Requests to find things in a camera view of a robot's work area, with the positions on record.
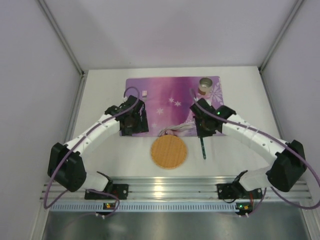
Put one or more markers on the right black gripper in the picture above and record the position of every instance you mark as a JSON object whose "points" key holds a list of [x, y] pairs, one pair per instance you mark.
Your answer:
{"points": [[204, 133]]}

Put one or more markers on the right aluminium frame post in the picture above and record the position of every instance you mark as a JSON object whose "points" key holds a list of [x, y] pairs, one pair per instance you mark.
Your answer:
{"points": [[297, 6]]}

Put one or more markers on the aluminium frame post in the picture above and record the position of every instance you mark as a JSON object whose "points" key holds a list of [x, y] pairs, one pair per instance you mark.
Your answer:
{"points": [[61, 37], [297, 6]]}

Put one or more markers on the aluminium mounting rail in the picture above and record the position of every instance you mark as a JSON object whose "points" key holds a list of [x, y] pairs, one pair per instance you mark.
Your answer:
{"points": [[179, 188]]}

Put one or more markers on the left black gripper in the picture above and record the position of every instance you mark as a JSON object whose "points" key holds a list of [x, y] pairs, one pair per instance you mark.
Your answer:
{"points": [[144, 120]]}

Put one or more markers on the fork with green handle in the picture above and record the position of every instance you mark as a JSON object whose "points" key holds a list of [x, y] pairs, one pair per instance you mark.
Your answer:
{"points": [[144, 94]]}

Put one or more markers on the spoon with green handle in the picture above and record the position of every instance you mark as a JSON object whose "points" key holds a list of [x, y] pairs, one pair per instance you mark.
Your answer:
{"points": [[203, 148]]}

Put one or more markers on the left aluminium frame post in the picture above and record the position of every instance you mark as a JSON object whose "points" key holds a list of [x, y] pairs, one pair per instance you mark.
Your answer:
{"points": [[61, 37]]}

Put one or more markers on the metal cup with wood band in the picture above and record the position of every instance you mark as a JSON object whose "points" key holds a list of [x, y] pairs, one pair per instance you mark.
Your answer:
{"points": [[205, 86]]}

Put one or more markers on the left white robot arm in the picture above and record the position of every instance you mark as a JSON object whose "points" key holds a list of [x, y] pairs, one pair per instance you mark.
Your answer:
{"points": [[67, 162]]}

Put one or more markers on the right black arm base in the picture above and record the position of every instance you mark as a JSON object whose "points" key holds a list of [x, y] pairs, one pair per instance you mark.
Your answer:
{"points": [[225, 191]]}

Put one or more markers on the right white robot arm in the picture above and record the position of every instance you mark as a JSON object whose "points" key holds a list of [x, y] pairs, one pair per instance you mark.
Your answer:
{"points": [[283, 158]]}

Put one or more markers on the perforated grey cable duct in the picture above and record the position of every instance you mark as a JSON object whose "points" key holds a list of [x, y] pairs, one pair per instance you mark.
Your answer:
{"points": [[150, 207]]}

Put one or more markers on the purple printed placemat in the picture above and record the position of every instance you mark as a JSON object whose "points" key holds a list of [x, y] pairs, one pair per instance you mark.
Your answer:
{"points": [[168, 103]]}

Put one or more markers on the round woven wicker plate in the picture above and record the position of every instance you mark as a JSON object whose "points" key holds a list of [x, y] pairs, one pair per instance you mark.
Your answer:
{"points": [[168, 152]]}

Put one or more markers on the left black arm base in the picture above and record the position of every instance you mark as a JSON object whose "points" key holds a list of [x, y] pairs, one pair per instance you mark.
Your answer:
{"points": [[121, 191]]}

